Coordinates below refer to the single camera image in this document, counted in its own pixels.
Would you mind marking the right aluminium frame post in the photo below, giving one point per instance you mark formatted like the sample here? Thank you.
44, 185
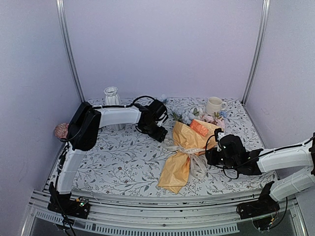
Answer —
257, 51

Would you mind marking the pink patterned ball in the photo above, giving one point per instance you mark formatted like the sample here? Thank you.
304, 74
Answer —
61, 130

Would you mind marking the white printed ribbon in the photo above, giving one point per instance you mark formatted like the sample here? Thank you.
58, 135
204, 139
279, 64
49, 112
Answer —
197, 167

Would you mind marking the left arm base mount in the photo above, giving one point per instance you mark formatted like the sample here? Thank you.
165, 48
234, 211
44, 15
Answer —
63, 204

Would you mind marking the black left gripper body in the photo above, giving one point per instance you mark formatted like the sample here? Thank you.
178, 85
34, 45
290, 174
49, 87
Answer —
152, 131

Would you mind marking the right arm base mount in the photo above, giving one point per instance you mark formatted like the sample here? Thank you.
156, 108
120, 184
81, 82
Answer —
263, 205

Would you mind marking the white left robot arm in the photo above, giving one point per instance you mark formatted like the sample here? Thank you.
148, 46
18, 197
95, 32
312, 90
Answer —
85, 124

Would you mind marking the aluminium frame post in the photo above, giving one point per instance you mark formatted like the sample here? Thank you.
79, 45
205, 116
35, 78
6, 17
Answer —
257, 51
68, 49

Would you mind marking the floral patterned tablecloth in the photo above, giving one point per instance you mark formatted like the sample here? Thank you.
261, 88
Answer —
129, 163

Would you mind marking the orange paper flower bouquet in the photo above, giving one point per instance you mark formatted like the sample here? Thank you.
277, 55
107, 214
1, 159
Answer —
192, 134

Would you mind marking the cream ceramic mug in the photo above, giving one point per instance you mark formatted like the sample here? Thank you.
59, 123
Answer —
215, 105

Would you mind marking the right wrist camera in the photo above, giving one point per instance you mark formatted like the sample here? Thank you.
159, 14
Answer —
219, 133

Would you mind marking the aluminium front rail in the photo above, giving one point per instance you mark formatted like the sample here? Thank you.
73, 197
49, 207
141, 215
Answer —
215, 215

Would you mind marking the white ribbed ceramic vase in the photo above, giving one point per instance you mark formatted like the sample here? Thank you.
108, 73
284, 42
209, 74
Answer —
112, 98

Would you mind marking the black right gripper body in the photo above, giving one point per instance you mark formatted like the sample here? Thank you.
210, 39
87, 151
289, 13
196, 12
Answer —
228, 162

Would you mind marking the left aluminium frame post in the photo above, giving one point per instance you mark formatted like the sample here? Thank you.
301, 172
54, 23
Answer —
68, 49

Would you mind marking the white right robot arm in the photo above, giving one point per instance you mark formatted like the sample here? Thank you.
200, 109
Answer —
298, 155

